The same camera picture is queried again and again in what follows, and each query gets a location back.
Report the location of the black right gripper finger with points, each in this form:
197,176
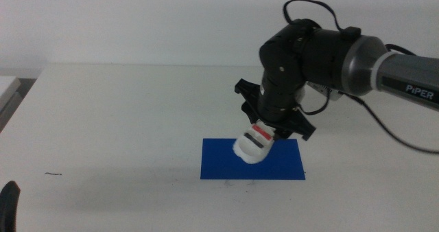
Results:
283,134

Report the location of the blue rectangular mat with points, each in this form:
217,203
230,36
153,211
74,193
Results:
219,163

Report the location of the small dark thread scrap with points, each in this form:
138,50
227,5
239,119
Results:
53,173

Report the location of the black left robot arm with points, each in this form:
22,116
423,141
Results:
8,208

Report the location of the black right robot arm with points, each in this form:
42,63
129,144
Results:
326,60

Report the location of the white side table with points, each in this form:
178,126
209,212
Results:
7,88

